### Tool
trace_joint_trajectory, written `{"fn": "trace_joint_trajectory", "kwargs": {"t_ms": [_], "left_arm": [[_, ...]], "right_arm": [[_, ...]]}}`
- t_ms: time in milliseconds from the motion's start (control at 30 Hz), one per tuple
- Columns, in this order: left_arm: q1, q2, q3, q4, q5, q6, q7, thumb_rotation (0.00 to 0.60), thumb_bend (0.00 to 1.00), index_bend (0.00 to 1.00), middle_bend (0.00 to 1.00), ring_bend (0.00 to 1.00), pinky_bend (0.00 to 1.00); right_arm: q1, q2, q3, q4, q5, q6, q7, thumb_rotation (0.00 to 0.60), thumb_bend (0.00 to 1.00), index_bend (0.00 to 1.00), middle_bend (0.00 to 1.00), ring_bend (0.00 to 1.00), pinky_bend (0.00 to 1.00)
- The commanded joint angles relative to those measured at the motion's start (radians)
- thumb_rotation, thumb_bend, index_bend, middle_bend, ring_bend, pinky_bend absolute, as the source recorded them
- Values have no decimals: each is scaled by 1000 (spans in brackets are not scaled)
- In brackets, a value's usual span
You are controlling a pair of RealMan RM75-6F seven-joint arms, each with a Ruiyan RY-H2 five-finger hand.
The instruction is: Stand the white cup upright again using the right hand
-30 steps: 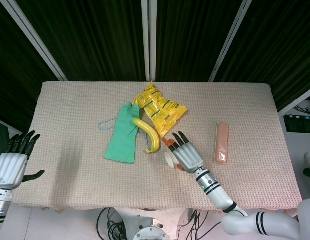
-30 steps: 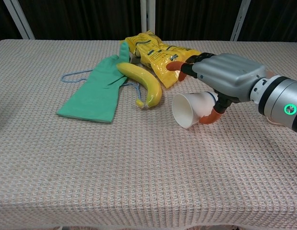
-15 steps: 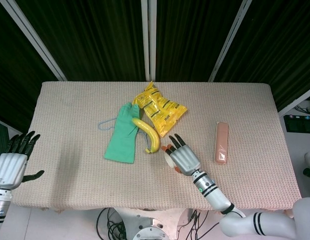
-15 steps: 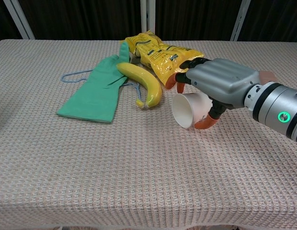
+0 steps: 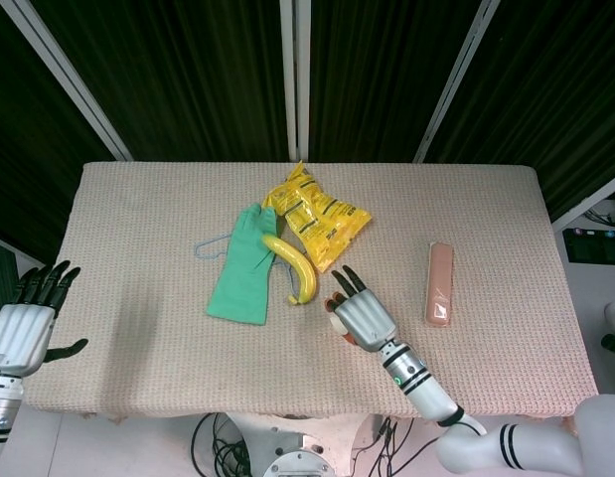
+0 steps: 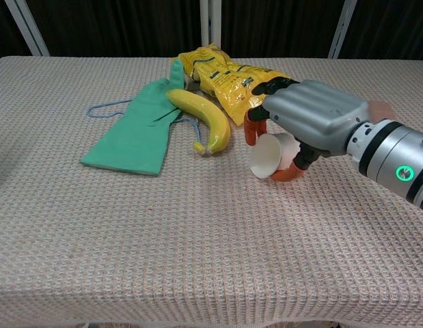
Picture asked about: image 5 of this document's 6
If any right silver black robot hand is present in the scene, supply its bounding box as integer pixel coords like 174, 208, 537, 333
322, 264, 398, 354

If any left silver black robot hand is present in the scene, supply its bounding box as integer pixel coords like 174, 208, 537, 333
0, 260, 89, 377

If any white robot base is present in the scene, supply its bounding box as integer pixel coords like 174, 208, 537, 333
227, 411, 387, 477

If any yellow banana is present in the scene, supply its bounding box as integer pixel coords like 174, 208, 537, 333
260, 234, 319, 307

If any pink plastic case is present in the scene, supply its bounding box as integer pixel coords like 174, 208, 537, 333
424, 241, 456, 328

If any yellow plastic snack bag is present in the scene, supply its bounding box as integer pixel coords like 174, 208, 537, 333
261, 159, 374, 273

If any green rubber glove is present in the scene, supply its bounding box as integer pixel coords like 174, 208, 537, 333
205, 203, 281, 327

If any beige woven tablecloth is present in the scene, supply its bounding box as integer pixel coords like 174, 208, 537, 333
26, 161, 602, 421

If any dark curtain panel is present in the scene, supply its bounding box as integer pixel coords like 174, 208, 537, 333
0, 0, 114, 279
31, 0, 292, 163
425, 0, 615, 220
309, 0, 485, 163

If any black electronic device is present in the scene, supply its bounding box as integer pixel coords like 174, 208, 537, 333
562, 226, 615, 265

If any thin blue cord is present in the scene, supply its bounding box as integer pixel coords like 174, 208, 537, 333
193, 234, 296, 299

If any black cable bundle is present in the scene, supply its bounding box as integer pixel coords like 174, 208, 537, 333
190, 411, 253, 477
374, 416, 442, 477

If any white frame post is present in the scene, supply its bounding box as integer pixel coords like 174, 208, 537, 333
279, 0, 313, 163
8, 0, 134, 161
413, 0, 502, 163
552, 171, 615, 233

